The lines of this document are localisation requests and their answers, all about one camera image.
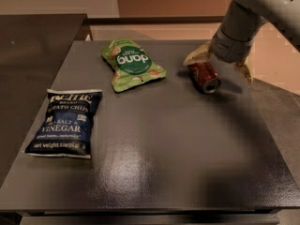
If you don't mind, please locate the blue kettle chips bag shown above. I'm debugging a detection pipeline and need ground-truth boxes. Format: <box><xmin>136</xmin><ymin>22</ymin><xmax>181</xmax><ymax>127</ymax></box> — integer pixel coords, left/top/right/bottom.
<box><xmin>24</xmin><ymin>89</ymin><xmax>102</xmax><ymax>159</ymax></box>

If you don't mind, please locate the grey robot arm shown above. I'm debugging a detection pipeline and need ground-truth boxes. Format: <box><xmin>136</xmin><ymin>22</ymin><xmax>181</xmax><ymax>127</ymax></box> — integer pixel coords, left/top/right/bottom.
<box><xmin>184</xmin><ymin>0</ymin><xmax>300</xmax><ymax>83</ymax></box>

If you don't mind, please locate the green dang snack bag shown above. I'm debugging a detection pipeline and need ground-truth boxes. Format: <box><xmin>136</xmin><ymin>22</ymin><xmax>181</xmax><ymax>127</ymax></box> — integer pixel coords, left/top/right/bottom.
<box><xmin>101</xmin><ymin>38</ymin><xmax>167</xmax><ymax>93</ymax></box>

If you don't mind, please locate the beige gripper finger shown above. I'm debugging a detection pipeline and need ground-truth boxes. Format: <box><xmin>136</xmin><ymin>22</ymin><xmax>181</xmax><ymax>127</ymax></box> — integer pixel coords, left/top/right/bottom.
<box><xmin>183</xmin><ymin>41</ymin><xmax>211</xmax><ymax>66</ymax></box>
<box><xmin>235</xmin><ymin>57</ymin><xmax>253</xmax><ymax>85</ymax></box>

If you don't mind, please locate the red coke can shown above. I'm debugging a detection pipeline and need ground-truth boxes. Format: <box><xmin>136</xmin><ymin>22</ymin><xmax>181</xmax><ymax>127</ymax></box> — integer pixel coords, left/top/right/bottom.
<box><xmin>187</xmin><ymin>62</ymin><xmax>221</xmax><ymax>94</ymax></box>

